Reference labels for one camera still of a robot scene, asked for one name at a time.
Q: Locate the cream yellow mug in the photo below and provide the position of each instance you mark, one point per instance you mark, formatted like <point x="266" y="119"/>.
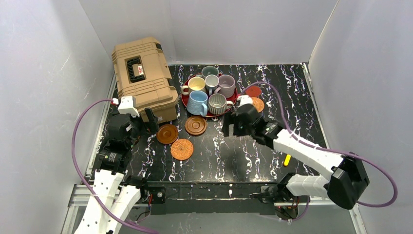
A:
<point x="194" y="84"/>

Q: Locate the grey printed mug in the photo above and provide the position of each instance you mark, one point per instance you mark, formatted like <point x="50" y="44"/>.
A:
<point x="211" y="84"/>

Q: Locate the grey ribbed mug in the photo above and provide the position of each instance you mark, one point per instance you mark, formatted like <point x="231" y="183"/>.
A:
<point x="217" y="104"/>

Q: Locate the tan plastic tool case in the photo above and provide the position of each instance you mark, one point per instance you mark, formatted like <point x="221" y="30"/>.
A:
<point x="142" y="72"/>

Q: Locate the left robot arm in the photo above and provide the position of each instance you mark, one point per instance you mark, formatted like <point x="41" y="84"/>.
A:
<point x="105" y="214"/>

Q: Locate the brown wooden coaster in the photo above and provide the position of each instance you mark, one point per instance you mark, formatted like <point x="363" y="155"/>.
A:
<point x="167" y="134"/>

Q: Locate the dark wooden coaster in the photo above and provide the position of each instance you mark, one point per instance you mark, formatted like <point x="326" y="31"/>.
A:
<point x="196" y="125"/>

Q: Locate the light blue textured mug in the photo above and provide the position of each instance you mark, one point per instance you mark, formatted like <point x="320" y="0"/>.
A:
<point x="197" y="103"/>

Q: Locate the lilac textured mug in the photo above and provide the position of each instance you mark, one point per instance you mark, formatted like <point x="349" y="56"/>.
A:
<point x="226" y="86"/>

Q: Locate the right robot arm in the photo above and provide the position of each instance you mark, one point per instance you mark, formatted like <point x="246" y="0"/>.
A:
<point x="342" y="179"/>

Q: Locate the sage green mug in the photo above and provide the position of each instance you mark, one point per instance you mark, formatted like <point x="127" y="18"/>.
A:
<point x="209" y="70"/>

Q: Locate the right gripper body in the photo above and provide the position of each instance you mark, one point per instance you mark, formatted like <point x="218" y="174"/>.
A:
<point x="234" y="122"/>

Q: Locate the front aluminium frame rail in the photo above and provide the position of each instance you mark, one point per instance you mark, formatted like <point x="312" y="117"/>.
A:
<point x="162" y="192"/>

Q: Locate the red round coaster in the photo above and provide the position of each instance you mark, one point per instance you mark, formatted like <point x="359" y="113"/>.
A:
<point x="253" y="91"/>

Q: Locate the woven rattan coaster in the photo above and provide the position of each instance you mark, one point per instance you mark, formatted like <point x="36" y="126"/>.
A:
<point x="182" y="149"/>
<point x="258" y="104"/>

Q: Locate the yellow marker pen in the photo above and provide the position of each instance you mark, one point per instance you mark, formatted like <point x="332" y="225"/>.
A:
<point x="287" y="160"/>

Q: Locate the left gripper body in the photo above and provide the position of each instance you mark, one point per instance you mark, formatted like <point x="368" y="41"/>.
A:
<point x="139" y="123"/>

